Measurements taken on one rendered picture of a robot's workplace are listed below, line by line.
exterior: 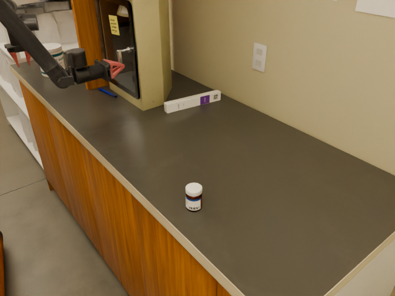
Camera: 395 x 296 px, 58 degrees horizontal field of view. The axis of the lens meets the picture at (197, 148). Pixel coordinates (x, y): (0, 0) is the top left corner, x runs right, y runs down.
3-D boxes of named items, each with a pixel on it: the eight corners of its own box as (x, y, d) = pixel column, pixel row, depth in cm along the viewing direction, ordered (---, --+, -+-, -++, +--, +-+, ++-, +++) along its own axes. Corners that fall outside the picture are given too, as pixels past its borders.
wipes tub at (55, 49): (62, 67, 203) (56, 40, 195) (70, 73, 195) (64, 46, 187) (38, 72, 197) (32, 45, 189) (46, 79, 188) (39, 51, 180)
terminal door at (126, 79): (108, 79, 174) (96, -10, 152) (140, 100, 153) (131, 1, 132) (107, 80, 173) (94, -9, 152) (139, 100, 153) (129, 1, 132)
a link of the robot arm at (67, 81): (55, 79, 138) (59, 87, 131) (49, 50, 132) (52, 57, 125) (86, 74, 142) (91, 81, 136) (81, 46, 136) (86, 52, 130)
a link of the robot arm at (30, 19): (4, 2, 152) (0, 2, 144) (33, 0, 155) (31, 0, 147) (11, 31, 156) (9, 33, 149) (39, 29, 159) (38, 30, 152)
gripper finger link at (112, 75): (117, 54, 147) (96, 59, 142) (126, 59, 142) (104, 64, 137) (119, 70, 151) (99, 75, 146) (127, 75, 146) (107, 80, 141)
